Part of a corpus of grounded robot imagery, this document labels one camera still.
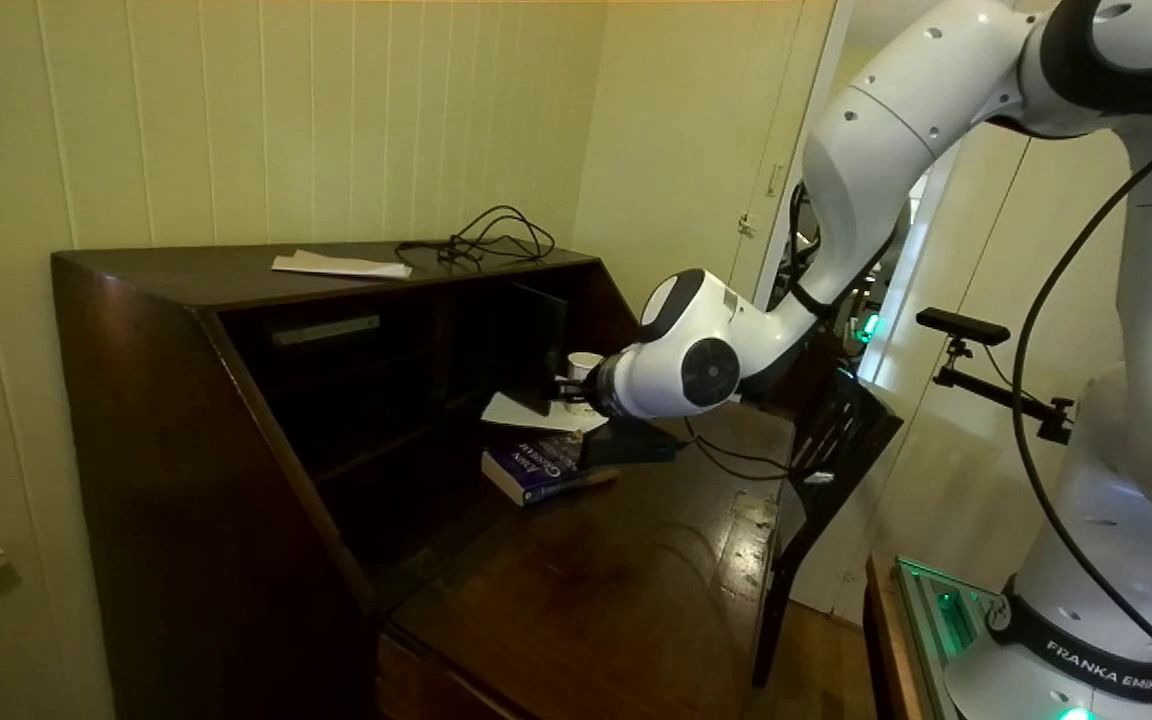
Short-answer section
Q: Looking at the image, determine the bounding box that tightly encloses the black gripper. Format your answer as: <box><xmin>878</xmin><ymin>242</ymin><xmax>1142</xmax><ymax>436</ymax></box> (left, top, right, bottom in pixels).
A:
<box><xmin>569</xmin><ymin>351</ymin><xmax>618</xmax><ymax>417</ymax></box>

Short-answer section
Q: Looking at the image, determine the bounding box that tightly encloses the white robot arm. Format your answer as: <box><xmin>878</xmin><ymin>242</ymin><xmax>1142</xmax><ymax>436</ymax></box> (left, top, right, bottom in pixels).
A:
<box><xmin>584</xmin><ymin>0</ymin><xmax>1152</xmax><ymax>720</ymax></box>

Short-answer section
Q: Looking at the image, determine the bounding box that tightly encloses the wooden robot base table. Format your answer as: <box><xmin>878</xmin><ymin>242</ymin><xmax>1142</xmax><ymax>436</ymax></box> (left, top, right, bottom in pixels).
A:
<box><xmin>864</xmin><ymin>558</ymin><xmax>939</xmax><ymax>720</ymax></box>

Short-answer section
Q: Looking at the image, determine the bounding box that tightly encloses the colourful box on desk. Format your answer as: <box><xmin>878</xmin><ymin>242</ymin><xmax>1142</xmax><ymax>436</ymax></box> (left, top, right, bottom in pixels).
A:
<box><xmin>480</xmin><ymin>436</ymin><xmax>614</xmax><ymax>507</ymax></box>

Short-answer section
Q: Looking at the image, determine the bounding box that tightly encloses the white paper on desk top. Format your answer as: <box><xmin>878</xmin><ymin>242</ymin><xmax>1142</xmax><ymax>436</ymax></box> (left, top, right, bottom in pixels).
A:
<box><xmin>271</xmin><ymin>247</ymin><xmax>410</xmax><ymax>279</ymax></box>

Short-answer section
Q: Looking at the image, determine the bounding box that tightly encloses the dark wooden secretary desk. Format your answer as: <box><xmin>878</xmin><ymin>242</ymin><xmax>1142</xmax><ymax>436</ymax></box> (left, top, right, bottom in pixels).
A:
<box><xmin>53</xmin><ymin>247</ymin><xmax>792</xmax><ymax>720</ymax></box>

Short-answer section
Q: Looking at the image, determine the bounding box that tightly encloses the white paper napkin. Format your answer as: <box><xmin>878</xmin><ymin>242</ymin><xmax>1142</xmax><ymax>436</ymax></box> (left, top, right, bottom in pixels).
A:
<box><xmin>480</xmin><ymin>394</ymin><xmax>605</xmax><ymax>436</ymax></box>

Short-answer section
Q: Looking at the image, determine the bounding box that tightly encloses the dark wooden chair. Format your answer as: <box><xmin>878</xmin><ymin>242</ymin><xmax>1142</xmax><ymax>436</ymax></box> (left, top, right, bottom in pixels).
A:
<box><xmin>751</xmin><ymin>334</ymin><xmax>899</xmax><ymax>690</ymax></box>

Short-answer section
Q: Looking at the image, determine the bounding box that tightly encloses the aluminium robot mounting plate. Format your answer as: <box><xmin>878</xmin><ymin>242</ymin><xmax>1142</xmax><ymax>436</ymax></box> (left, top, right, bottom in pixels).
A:
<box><xmin>895</xmin><ymin>558</ymin><xmax>997</xmax><ymax>679</ymax></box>

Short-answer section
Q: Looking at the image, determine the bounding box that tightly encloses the black cable on desk top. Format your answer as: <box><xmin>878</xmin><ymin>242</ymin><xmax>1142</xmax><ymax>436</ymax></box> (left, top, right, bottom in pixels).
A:
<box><xmin>390</xmin><ymin>202</ymin><xmax>559</xmax><ymax>273</ymax></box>

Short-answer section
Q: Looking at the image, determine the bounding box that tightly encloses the black camera on stand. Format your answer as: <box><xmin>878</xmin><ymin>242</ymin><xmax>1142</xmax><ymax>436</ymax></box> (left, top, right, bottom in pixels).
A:
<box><xmin>914</xmin><ymin>308</ymin><xmax>1072</xmax><ymax>443</ymax></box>

